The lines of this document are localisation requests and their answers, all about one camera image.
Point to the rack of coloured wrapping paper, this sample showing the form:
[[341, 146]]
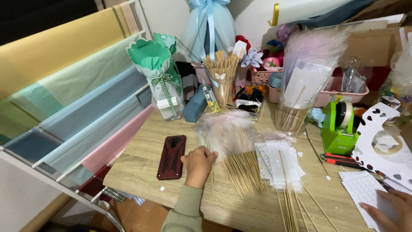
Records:
[[64, 96]]

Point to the red and black utility knife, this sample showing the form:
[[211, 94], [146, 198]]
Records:
[[341, 160]]

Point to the green paper bouquet wrap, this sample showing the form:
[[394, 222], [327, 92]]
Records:
[[157, 67]]

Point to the light blue ribboned bouquet wrap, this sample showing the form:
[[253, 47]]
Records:
[[209, 29]]

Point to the person's left fingers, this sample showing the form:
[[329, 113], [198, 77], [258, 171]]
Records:
[[210, 154]]

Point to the clear cup of wooden skewers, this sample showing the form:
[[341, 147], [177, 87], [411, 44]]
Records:
[[222, 80]]

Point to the white sheet with heart cut-outs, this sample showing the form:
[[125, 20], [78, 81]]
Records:
[[383, 145]]

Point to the gold ribbon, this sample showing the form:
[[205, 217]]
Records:
[[275, 14]]

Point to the pink basket of paper flowers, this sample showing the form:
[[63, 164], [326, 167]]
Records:
[[262, 69]]

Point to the white printed paper sheets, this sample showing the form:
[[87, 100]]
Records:
[[360, 190]]

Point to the pink plastic tray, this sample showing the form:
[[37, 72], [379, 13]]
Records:
[[341, 92]]

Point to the clear organiser box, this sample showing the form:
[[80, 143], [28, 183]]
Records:
[[249, 101]]

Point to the green tape dispenser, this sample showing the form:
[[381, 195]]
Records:
[[339, 127]]

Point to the small bottle with yellow flowers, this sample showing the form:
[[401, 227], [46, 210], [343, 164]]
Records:
[[210, 100]]

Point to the person's right hand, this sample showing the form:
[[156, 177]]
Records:
[[397, 209]]

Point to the cardboard box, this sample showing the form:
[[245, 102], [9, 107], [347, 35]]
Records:
[[373, 42]]

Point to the clear jar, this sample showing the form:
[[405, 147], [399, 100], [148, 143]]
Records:
[[169, 108]]

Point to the clear plastic bag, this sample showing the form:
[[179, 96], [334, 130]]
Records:
[[402, 69]]

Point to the red and black phone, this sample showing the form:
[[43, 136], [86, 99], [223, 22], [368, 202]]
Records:
[[171, 157]]

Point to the grey-blue paper roll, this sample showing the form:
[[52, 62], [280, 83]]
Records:
[[194, 108]]

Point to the bunch of loose wooden skewers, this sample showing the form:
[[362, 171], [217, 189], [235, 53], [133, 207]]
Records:
[[294, 206]]

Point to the light blue tape roll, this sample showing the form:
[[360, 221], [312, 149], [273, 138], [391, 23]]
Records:
[[275, 80]]

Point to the checkered cloth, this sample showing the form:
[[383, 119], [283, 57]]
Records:
[[124, 196]]

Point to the person's right fingers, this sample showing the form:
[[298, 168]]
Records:
[[370, 208]]

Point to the plastic bag of white cards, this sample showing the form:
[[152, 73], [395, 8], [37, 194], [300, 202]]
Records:
[[309, 64]]

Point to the heap of bagged wooden skewers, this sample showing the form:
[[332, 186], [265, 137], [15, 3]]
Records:
[[236, 148]]

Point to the stack of sleeved white cards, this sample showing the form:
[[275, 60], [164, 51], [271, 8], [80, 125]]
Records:
[[280, 162]]

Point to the person's left hand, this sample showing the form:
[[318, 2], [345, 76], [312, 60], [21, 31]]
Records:
[[197, 166]]

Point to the glass jar of wooden skewers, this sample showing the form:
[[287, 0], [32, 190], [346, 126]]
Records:
[[293, 117]]

